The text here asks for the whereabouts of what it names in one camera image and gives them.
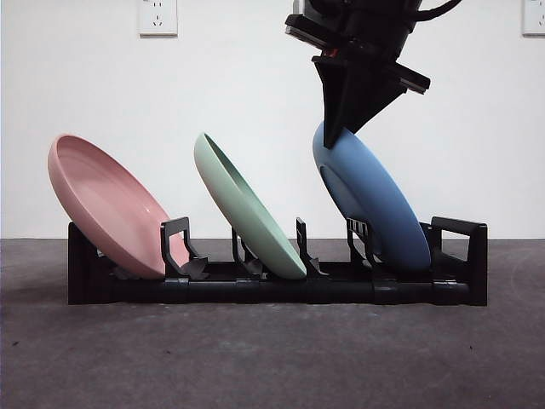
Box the blue plate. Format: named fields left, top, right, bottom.
left=313, top=121, right=431, bottom=274

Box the green plate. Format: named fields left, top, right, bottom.
left=193, top=131, right=307, bottom=280

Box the pink plate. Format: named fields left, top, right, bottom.
left=46, top=134, right=191, bottom=280

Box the black plate rack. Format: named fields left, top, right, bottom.
left=67, top=216, right=490, bottom=308

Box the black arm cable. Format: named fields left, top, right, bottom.
left=415, top=0, right=462, bottom=21

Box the white wall socket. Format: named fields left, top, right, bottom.
left=521, top=0, right=545, bottom=37
left=138, top=0, right=179, bottom=37

